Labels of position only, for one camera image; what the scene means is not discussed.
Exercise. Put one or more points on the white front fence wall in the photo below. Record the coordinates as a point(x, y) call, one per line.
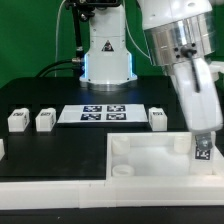
point(115, 192)

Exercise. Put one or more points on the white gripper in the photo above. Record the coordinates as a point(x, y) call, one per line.
point(201, 109)

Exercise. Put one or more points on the white left fence piece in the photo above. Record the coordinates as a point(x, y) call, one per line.
point(2, 150)

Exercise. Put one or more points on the white square tabletop tray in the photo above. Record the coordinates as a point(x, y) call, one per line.
point(157, 154)

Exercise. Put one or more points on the white marker sheet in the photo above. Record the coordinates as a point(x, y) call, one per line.
point(111, 113)

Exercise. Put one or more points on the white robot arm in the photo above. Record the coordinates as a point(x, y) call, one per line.
point(178, 34)

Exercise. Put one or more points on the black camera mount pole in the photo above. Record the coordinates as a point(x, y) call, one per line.
point(77, 23)

